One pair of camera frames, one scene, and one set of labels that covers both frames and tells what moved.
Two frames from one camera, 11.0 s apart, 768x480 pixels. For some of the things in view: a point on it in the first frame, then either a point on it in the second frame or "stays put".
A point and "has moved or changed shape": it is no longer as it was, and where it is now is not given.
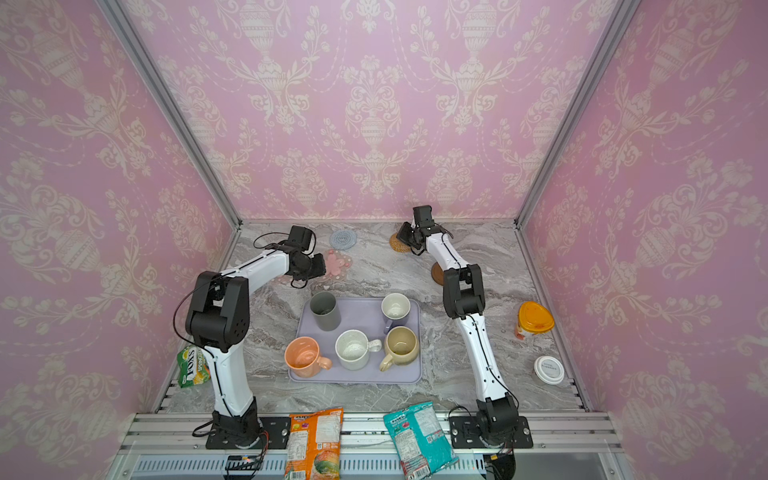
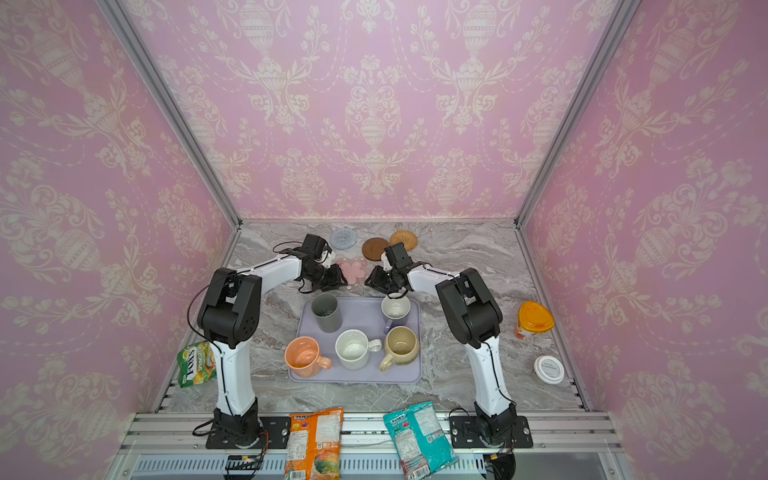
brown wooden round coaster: x=437 y=273 has moved or changed shape
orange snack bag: x=313 y=446 stays put
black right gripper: x=408 y=237 -> x=383 y=280
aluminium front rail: x=364 y=433 stays put
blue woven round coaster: x=343 y=239 stays put
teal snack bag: x=421 y=442 stays put
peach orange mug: x=302 y=355 stays put
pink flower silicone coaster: x=337 y=264 has moved or changed shape
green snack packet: x=193 y=366 stays put
